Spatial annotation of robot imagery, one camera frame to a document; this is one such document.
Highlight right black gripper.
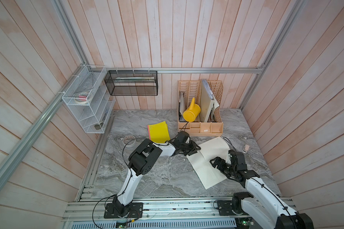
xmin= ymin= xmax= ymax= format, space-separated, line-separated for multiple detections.
xmin=210 ymin=156 xmax=237 ymax=177

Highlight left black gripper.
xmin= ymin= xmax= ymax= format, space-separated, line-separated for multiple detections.
xmin=180 ymin=140 xmax=202 ymax=156

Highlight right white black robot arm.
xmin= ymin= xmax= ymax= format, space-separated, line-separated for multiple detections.
xmin=210 ymin=150 xmax=314 ymax=229

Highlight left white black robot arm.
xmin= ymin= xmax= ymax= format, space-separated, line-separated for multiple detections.
xmin=104 ymin=131 xmax=201 ymax=219

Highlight open cream notebook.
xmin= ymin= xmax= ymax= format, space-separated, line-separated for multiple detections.
xmin=187 ymin=137 xmax=230 ymax=189

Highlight small pink eraser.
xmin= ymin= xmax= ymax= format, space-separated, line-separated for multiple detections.
xmin=242 ymin=144 xmax=250 ymax=153

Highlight papers in organizer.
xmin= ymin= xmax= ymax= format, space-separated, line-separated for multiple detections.
xmin=210 ymin=95 xmax=220 ymax=122

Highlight yellow watering can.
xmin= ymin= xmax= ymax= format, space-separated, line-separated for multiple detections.
xmin=183 ymin=97 xmax=201 ymax=122

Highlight beige desk organizer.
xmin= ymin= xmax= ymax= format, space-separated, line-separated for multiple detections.
xmin=178 ymin=80 xmax=224 ymax=136

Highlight cream book in organizer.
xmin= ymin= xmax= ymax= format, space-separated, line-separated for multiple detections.
xmin=199 ymin=79 xmax=214 ymax=122

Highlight clear tape roll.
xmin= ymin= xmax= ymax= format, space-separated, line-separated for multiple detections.
xmin=122 ymin=135 xmax=137 ymax=148

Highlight tape roll on shelf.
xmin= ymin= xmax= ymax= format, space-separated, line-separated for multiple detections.
xmin=74 ymin=91 xmax=93 ymax=105

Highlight black mesh wall basket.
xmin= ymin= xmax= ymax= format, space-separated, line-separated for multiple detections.
xmin=104 ymin=70 xmax=159 ymax=96

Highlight white wire shelf rack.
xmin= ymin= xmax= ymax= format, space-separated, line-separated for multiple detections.
xmin=62 ymin=65 xmax=115 ymax=134

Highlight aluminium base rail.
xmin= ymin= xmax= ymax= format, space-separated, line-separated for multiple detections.
xmin=62 ymin=197 xmax=258 ymax=229

